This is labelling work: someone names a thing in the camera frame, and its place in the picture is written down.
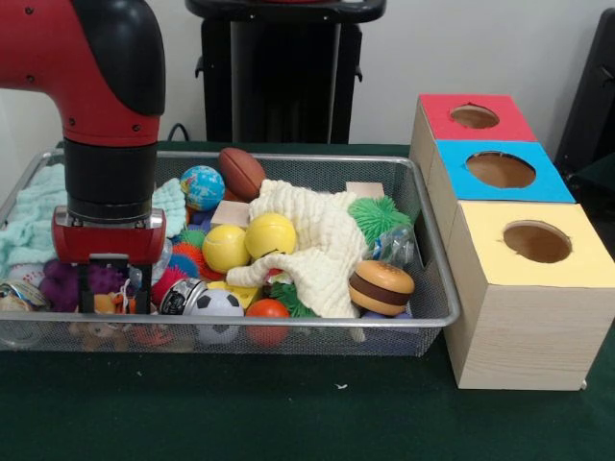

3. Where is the black looped cable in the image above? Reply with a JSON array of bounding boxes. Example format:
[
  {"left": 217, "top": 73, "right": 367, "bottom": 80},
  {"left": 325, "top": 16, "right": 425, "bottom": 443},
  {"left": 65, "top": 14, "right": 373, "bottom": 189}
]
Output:
[{"left": 165, "top": 122, "right": 193, "bottom": 143}]

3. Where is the yellow smiley ball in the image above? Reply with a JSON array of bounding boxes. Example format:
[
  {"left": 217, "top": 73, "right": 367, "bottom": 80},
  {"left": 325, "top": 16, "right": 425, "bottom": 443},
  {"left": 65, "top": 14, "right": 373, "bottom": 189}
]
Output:
[{"left": 244, "top": 212, "right": 298, "bottom": 260}]

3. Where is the yellow tennis ball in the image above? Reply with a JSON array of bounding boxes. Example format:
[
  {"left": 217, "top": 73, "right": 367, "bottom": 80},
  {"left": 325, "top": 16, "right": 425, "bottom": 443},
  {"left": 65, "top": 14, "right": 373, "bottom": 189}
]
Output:
[{"left": 201, "top": 225, "right": 252, "bottom": 274}]

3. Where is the green spiky rubber ball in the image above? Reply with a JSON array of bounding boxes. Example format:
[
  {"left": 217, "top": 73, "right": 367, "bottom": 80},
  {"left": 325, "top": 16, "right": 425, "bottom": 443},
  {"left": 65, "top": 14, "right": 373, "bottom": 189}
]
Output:
[{"left": 348, "top": 194, "right": 413, "bottom": 241}]

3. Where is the orange red ball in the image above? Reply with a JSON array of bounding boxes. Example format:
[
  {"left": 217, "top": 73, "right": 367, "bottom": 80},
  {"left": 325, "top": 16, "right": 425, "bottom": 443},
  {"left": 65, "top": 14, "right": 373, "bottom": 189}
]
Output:
[{"left": 245, "top": 298, "right": 292, "bottom": 348}]

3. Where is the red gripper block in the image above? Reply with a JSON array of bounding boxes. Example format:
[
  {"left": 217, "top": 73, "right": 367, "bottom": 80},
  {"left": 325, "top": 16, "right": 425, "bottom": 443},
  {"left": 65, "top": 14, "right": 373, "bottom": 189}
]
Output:
[{"left": 51, "top": 205, "right": 168, "bottom": 316}]

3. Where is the shallow silver mesh bin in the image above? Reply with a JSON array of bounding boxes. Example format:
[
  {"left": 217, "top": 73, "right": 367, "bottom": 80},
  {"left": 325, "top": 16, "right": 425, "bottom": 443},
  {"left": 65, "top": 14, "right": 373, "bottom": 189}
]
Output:
[{"left": 0, "top": 148, "right": 461, "bottom": 357}]

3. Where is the blue globe ball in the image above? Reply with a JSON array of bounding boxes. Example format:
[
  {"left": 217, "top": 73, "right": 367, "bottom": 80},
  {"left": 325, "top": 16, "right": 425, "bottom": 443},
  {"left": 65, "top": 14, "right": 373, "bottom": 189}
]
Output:
[{"left": 180, "top": 165, "right": 226, "bottom": 212}]

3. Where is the black chair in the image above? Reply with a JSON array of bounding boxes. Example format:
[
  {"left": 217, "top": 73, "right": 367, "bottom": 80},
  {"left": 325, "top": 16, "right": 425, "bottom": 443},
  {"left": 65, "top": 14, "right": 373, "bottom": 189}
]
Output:
[{"left": 554, "top": 8, "right": 615, "bottom": 179}]

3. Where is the cream waffle cloth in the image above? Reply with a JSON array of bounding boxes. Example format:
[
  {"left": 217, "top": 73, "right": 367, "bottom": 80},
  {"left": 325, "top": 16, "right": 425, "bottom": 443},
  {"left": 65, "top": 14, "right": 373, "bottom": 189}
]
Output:
[{"left": 225, "top": 180, "right": 374, "bottom": 319}]

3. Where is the brown toy football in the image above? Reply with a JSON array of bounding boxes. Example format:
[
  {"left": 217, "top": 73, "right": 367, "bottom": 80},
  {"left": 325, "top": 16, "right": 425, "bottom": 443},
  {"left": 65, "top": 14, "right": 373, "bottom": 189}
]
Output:
[{"left": 218, "top": 147, "right": 267, "bottom": 202}]

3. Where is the black white soccer ball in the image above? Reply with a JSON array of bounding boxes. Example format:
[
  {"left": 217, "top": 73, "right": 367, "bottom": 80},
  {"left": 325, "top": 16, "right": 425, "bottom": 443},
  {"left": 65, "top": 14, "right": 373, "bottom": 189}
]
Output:
[{"left": 190, "top": 288, "right": 245, "bottom": 346}]

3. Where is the mint green waffle cloth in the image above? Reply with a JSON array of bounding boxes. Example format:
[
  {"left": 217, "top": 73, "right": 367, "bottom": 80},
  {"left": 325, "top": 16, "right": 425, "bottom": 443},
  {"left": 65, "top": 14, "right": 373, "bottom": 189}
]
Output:
[{"left": 0, "top": 162, "right": 187, "bottom": 270}]

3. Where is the toy hamburger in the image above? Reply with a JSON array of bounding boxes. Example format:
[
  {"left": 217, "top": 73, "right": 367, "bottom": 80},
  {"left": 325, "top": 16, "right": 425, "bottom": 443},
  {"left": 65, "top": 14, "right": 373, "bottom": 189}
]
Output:
[{"left": 348, "top": 260, "right": 416, "bottom": 317}]

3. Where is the dark green side table cloth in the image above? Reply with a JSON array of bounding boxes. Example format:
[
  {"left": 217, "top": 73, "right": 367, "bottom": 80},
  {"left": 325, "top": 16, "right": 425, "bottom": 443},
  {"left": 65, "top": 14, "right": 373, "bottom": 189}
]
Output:
[{"left": 564, "top": 152, "right": 615, "bottom": 263}]

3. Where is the wooden box with three holes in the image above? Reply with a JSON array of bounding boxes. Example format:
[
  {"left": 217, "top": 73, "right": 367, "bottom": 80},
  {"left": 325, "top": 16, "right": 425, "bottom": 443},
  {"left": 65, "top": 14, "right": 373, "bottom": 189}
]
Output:
[{"left": 408, "top": 93, "right": 615, "bottom": 391}]

